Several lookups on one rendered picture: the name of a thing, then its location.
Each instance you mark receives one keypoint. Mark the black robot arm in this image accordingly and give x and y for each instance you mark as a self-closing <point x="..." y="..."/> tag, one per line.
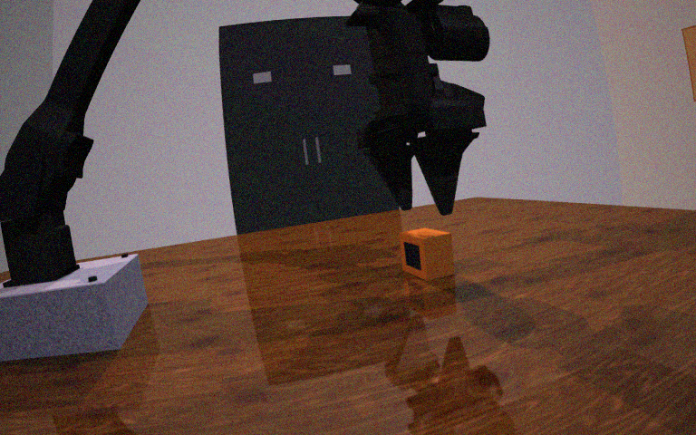
<point x="49" y="151"/>

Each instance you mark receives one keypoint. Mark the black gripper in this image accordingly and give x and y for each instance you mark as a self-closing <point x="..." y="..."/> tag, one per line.
<point x="407" y="108"/>

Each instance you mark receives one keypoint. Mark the orange block with black square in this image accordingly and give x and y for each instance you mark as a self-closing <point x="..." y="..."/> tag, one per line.
<point x="427" y="253"/>

